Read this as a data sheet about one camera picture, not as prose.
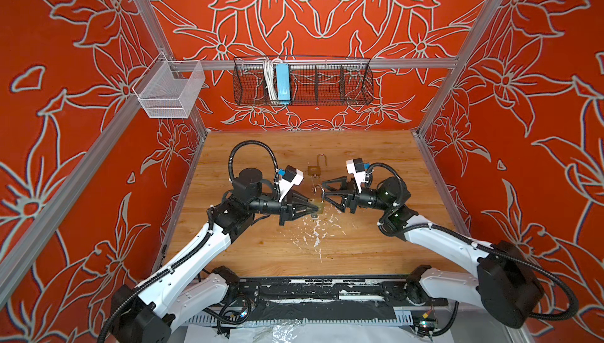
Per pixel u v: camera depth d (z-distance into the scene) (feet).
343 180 2.24
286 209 1.84
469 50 2.89
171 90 3.11
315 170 3.50
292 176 1.84
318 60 2.92
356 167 2.00
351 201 2.00
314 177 3.32
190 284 1.51
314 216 2.06
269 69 2.87
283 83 2.94
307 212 2.00
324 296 2.39
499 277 1.36
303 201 2.00
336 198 2.08
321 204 2.00
